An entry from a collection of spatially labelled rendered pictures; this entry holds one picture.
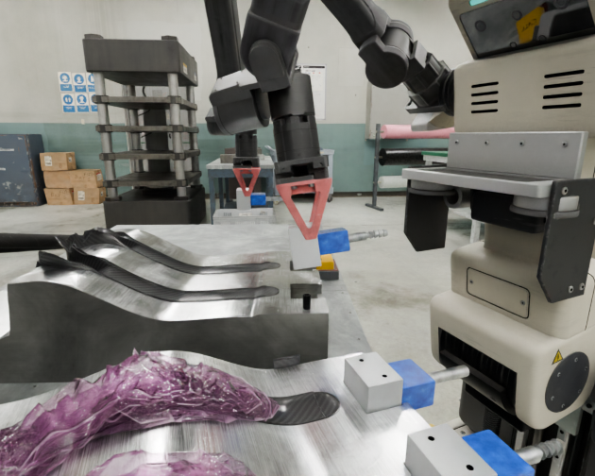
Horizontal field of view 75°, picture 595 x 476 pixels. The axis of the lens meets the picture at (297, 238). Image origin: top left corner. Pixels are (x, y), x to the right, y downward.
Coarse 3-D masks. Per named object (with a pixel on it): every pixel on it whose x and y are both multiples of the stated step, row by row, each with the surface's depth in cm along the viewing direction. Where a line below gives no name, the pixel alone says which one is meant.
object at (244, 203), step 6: (240, 192) 100; (240, 198) 101; (246, 198) 101; (252, 198) 101; (258, 198) 102; (264, 198) 102; (270, 198) 103; (276, 198) 104; (240, 204) 101; (246, 204) 101; (252, 204) 102; (258, 204) 102; (264, 204) 102; (240, 210) 102; (246, 210) 102
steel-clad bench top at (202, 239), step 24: (168, 240) 114; (192, 240) 114; (216, 240) 114; (240, 240) 114; (264, 240) 114; (288, 240) 114; (336, 264) 92; (0, 288) 78; (336, 288) 78; (336, 312) 67; (336, 336) 59; (360, 336) 59; (0, 384) 48; (24, 384) 48; (48, 384) 48
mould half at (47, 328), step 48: (144, 240) 66; (48, 288) 45; (96, 288) 47; (192, 288) 56; (288, 288) 54; (0, 336) 47; (48, 336) 47; (96, 336) 47; (144, 336) 47; (192, 336) 47; (240, 336) 47; (288, 336) 47
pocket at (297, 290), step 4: (292, 284) 56; (296, 284) 56; (300, 284) 56; (304, 284) 56; (308, 284) 56; (312, 284) 56; (316, 284) 56; (320, 284) 56; (292, 288) 56; (296, 288) 56; (300, 288) 56; (304, 288) 56; (308, 288) 56; (312, 288) 56; (316, 288) 56; (320, 288) 56; (292, 292) 56; (296, 292) 56; (300, 292) 56; (304, 292) 56; (308, 292) 56; (312, 292) 56; (316, 292) 56; (320, 292) 56; (292, 296) 56; (296, 296) 56; (300, 296) 56; (312, 296) 56; (316, 296) 57; (320, 296) 55
